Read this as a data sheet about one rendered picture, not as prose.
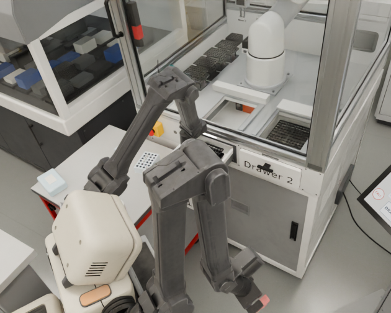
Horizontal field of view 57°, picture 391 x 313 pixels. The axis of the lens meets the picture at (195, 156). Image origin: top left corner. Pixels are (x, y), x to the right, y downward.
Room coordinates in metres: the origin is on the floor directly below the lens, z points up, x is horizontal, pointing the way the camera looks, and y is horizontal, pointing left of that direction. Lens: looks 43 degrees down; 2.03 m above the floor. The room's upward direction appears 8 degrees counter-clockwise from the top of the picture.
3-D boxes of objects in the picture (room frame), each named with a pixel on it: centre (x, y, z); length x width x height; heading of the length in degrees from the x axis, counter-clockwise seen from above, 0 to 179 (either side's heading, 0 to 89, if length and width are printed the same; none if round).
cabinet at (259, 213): (1.63, -0.42, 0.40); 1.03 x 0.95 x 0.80; 50
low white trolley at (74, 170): (1.33, 0.43, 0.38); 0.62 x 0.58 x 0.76; 50
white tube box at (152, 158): (1.34, 0.25, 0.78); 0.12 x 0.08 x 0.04; 152
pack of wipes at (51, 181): (1.30, 0.73, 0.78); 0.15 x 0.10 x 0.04; 37
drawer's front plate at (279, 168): (1.10, -0.32, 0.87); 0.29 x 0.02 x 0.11; 50
